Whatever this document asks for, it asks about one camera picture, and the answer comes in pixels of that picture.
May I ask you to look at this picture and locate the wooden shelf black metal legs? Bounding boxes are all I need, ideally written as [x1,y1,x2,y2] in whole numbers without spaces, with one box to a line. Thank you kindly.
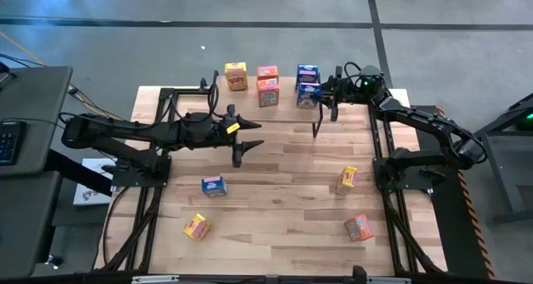
[208,70,325,138]

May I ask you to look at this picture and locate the white paper sheet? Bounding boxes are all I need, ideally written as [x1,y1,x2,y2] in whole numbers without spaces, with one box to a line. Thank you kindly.
[72,157,114,207]

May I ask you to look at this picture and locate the silver metal bracket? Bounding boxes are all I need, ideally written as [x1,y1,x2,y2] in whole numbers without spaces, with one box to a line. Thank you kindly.
[365,277,412,284]
[131,275,180,284]

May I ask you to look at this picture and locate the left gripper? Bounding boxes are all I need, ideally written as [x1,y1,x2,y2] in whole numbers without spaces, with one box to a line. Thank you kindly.
[212,104,266,168]

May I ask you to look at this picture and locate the yellow Corn Pops cereal box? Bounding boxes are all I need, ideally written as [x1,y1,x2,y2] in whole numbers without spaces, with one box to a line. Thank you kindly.
[335,165,358,197]
[224,61,249,92]
[182,212,212,242]

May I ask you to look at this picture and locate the grey metal stand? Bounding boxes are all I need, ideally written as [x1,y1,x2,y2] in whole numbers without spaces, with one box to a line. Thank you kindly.
[460,127,533,225]

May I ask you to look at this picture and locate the blue Frosted Flakes cereal box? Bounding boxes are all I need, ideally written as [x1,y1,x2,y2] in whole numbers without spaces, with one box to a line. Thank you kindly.
[296,82,323,110]
[296,63,320,85]
[201,175,229,198]

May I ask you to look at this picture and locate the black keyboard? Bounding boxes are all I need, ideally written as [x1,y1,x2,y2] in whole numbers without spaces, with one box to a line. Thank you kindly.
[0,120,27,167]

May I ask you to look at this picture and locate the black metal table frame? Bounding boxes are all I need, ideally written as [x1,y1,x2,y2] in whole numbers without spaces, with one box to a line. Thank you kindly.
[93,86,449,277]

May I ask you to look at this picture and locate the small black caster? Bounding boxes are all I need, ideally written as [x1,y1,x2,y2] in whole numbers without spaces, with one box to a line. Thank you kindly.
[44,253,64,271]

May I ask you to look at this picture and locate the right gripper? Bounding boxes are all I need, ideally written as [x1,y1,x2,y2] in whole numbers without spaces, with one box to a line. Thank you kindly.
[319,66,361,122]

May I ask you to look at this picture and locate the black box green light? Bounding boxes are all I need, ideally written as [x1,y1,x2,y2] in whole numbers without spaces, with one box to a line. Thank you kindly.
[510,92,533,132]

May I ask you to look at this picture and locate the orange Mini-Wheats cereal box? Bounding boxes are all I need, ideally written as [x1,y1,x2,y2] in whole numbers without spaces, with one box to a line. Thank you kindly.
[256,65,280,82]
[344,213,375,242]
[256,77,281,108]

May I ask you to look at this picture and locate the grey desk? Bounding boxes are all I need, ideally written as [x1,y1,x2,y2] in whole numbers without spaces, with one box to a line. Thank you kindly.
[0,66,74,177]
[0,170,62,279]

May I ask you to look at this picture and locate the black mat hazard-striped edge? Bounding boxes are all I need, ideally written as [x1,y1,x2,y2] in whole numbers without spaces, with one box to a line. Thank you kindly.
[410,104,496,281]

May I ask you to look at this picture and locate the yellow cable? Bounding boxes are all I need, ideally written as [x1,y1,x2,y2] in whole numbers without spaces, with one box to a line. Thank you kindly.
[0,30,122,122]

